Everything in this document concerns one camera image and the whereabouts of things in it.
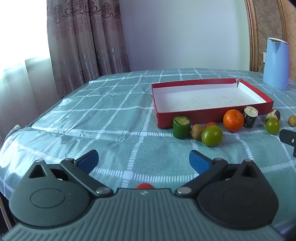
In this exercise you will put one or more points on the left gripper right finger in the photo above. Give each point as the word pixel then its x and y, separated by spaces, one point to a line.
pixel 236 196

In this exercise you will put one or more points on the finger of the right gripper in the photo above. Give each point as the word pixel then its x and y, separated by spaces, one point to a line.
pixel 289 137

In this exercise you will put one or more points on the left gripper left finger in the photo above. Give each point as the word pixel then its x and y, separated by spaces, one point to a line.
pixel 51 195

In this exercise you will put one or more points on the brown longan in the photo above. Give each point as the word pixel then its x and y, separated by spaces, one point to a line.
pixel 196 131
pixel 292 121

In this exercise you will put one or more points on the small green tomato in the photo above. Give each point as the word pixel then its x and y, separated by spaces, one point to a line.
pixel 272 126

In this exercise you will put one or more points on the eggplant slice piece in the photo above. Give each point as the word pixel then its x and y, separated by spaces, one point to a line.
pixel 273 114

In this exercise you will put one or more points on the dark eggplant cylinder piece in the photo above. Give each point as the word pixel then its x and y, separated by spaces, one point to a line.
pixel 250 114

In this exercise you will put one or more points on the orange mandarin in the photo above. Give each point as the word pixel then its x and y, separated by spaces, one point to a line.
pixel 233 120

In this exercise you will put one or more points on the large green tomato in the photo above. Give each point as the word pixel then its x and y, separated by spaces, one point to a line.
pixel 212 136

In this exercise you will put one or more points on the small red cherry tomato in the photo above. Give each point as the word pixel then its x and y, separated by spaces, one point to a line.
pixel 210 124

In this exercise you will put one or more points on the green cucumber piece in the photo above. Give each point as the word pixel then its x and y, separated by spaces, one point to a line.
pixel 181 127

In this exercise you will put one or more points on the light blue kettle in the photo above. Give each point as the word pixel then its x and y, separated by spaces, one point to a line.
pixel 276 68

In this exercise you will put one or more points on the red shallow cardboard box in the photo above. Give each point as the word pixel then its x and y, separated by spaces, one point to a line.
pixel 205 100

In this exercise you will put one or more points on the teal checked bedspread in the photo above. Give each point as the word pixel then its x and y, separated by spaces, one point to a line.
pixel 115 115

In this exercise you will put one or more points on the gold framed headboard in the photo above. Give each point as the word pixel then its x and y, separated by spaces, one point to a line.
pixel 273 18

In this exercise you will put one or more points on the brown patterned curtain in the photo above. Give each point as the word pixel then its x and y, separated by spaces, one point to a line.
pixel 86 41

